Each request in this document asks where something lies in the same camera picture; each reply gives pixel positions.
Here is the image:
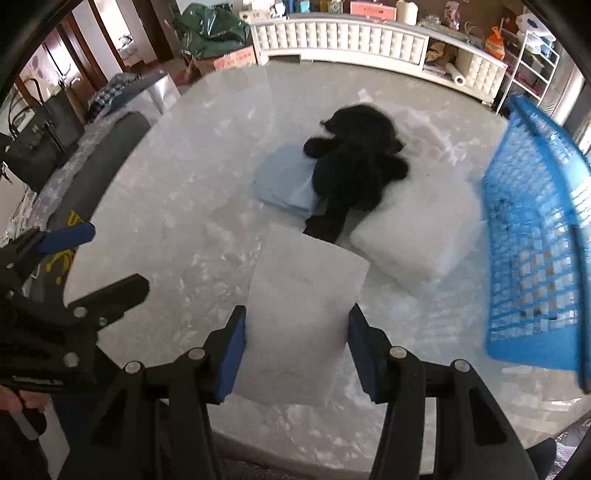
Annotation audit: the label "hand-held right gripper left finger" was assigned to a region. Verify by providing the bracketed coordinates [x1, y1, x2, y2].
[60, 305, 247, 480]

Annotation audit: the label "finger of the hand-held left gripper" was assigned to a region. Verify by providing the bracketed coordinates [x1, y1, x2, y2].
[0, 222, 96, 278]
[67, 273, 151, 330]

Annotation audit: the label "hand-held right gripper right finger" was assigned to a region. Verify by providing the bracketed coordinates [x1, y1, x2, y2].
[347, 303, 539, 480]

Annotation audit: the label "white towel front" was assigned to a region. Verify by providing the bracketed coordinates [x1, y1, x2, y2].
[233, 224, 371, 408]

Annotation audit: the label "white towel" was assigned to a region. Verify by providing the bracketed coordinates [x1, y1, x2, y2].
[233, 224, 371, 408]
[348, 171, 488, 283]

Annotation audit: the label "light blue cloth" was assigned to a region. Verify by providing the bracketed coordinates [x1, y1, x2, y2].
[252, 144, 321, 219]

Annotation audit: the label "blue plastic basket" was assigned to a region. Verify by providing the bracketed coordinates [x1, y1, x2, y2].
[481, 95, 591, 394]

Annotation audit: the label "white clothes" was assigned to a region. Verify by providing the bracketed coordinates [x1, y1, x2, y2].
[355, 88, 467, 171]

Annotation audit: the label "person's left hand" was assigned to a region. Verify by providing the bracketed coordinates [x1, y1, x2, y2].
[0, 385, 49, 414]

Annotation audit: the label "grey patterned cover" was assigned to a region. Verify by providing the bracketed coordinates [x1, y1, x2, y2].
[39, 108, 127, 232]

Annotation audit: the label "grey chair with yellow print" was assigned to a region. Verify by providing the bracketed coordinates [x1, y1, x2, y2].
[28, 111, 153, 296]

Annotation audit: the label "black handbag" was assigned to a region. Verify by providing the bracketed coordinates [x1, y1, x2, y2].
[2, 78, 86, 192]

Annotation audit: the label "pile of dark clothes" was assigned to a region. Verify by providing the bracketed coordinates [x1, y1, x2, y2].
[88, 74, 148, 123]

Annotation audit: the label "white paper bag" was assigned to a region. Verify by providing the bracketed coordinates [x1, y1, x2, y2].
[134, 74, 182, 123]

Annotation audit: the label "cardboard box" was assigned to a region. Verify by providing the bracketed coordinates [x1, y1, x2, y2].
[191, 45, 257, 75]

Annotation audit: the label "green plastic bag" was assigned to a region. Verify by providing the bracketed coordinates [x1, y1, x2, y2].
[178, 4, 252, 58]

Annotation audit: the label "white tufted TV cabinet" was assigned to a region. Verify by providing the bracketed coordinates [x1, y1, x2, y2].
[249, 13, 509, 104]

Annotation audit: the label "orange bag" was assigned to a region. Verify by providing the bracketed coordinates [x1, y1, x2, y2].
[485, 25, 506, 60]

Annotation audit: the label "pink box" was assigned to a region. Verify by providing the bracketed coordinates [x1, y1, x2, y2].
[349, 1, 398, 20]

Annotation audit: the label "white plastic jug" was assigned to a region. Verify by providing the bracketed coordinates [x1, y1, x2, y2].
[396, 0, 419, 25]

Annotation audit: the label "white bags on rack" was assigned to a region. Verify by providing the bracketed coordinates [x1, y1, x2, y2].
[515, 13, 555, 47]

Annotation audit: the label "white wire shelf rack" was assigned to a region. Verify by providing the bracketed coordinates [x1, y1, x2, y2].
[496, 14, 561, 116]

